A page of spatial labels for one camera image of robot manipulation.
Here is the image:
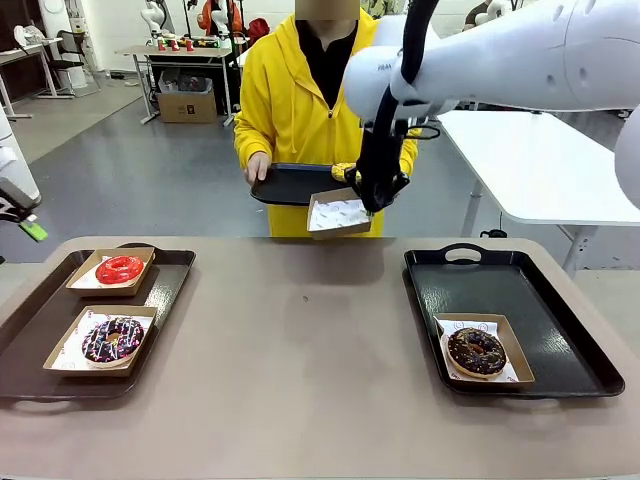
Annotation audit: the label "person's left forearm yellow sleeve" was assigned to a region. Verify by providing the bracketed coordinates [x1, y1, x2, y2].
[401, 127, 421, 175]

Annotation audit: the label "chocolate donut coloured sprinkles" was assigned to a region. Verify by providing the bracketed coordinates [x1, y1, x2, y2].
[445, 326, 507, 380]

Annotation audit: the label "red glazed donut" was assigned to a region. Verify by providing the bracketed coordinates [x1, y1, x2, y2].
[94, 254, 147, 287]

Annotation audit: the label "black cable sleeve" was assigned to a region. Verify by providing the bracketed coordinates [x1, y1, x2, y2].
[356, 0, 442, 181]

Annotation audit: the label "black serving tray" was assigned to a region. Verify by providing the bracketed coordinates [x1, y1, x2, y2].
[249, 162, 362, 208]

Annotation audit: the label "white cylindrical appliance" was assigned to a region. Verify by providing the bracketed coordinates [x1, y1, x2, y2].
[0, 101, 43, 212]

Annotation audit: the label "chocolate donut white stripes sprinkles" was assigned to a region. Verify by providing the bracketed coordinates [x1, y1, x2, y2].
[80, 315, 147, 370]

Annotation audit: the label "black plastic tray with handles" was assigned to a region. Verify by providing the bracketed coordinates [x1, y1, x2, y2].
[403, 242, 627, 400]

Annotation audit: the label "person in orange top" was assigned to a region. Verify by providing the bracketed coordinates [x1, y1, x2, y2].
[196, 0, 242, 37]

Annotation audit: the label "black office chair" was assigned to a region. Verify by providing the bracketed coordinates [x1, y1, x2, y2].
[49, 30, 103, 100]

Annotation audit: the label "person's right forearm yellow sleeve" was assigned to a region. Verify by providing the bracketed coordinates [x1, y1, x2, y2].
[233, 114, 274, 160]

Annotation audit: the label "grey work table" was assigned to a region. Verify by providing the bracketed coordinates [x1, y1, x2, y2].
[115, 45, 241, 127]

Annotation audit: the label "grey side table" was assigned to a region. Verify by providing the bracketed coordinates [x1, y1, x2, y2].
[0, 38, 65, 122]

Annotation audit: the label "brown plastic tray with handles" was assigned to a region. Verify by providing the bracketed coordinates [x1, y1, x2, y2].
[0, 242, 197, 402]

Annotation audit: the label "red jacket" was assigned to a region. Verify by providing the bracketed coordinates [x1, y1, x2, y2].
[247, 17, 272, 47]

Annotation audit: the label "white printed paper liner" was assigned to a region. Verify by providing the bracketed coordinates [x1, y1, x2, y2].
[309, 198, 372, 234]
[435, 316, 519, 384]
[76, 251, 156, 293]
[50, 309, 156, 372]

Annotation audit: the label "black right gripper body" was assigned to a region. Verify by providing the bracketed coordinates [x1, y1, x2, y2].
[359, 118, 408, 184]

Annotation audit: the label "person's right hand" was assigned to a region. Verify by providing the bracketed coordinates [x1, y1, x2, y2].
[243, 151, 272, 188]

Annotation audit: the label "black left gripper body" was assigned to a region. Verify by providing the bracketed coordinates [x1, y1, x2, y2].
[0, 175, 43, 224]

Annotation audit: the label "kraft paper food box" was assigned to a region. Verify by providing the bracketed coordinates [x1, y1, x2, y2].
[305, 187, 375, 241]
[41, 304, 160, 379]
[65, 246, 157, 298]
[432, 312, 536, 391]

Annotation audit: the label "brown cardboard box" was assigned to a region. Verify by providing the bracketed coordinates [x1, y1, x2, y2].
[158, 89, 219, 125]

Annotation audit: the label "person in yellow hoodie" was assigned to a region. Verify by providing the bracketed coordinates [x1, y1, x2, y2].
[232, 8, 422, 238]

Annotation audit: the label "large white table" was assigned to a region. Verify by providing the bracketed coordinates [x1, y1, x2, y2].
[434, 108, 640, 280]

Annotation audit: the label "white plastic bag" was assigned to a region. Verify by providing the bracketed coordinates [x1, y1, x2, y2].
[13, 24, 48, 48]

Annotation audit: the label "yellow glazed donut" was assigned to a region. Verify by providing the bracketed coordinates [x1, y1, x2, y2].
[330, 161, 359, 183]

